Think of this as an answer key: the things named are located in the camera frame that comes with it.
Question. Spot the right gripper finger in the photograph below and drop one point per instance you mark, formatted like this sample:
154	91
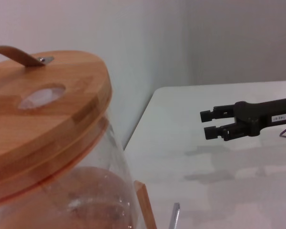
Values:
228	132
219	113

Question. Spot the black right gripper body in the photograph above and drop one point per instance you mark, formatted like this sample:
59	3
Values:
257	114

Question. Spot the chrome dispenser faucet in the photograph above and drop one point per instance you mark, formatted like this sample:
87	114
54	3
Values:
174	215

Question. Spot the wooden dispenser stand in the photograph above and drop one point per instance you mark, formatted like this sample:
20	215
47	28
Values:
145	205

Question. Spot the round wooden jar lid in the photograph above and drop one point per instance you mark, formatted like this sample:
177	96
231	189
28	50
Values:
62	119

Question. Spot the glass beverage dispenser jar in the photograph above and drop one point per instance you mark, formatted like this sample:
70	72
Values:
85	202

